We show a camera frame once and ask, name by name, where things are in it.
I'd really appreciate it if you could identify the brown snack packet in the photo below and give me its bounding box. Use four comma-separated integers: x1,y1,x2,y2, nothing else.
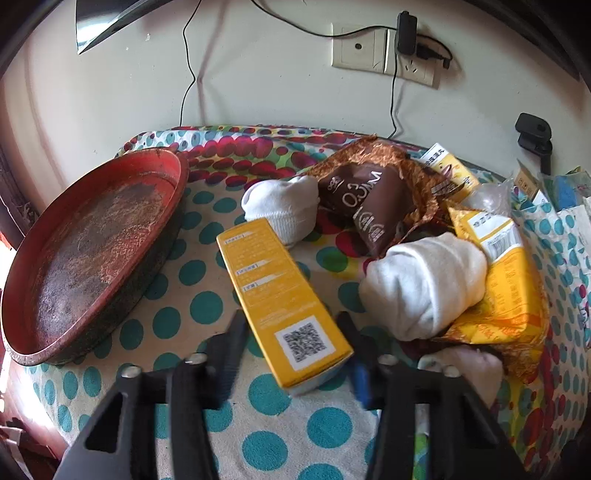
302,135,455,259

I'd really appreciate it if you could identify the black clamp mount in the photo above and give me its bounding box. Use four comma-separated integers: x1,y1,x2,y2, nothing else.
515,112,553,175

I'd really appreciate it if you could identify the black plug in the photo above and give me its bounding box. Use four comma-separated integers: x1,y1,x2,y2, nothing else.
416,41,452,70

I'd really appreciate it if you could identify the yellow snack packet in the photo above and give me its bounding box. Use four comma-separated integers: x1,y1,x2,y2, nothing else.
434,205,552,384

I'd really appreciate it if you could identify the yellow cardboard box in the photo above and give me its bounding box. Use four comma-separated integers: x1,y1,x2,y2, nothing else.
216,218,355,398
418,142,481,204

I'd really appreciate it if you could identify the black cable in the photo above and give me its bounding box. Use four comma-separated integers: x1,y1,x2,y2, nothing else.
252,0,400,38
389,53,400,139
178,0,204,127

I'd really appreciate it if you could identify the clear plastic wrapper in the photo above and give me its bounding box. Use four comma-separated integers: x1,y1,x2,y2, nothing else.
466,182,513,217

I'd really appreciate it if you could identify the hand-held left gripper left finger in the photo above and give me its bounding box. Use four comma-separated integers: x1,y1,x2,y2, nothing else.
54,310,252,480

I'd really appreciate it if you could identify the small brown cardboard box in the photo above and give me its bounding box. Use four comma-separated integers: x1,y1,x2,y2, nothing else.
513,159,550,206

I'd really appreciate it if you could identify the white sock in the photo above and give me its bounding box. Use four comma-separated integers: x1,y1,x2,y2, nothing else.
418,344,504,411
241,174,321,246
359,232,489,342

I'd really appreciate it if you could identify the polka dot tablecloth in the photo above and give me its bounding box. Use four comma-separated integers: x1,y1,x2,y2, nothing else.
23,122,591,480

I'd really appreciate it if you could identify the black power adapter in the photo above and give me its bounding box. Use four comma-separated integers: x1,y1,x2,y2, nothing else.
396,11,419,56

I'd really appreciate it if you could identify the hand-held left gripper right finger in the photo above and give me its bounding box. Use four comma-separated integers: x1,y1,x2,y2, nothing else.
336,311,536,480

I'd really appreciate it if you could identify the white wall jack plate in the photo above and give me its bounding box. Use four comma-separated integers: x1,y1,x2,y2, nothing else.
331,22,391,73

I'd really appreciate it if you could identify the red round tray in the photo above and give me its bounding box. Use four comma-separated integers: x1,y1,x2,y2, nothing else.
0,147,191,367

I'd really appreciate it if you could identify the blue packet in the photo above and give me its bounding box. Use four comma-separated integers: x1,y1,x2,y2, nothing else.
551,173,585,208

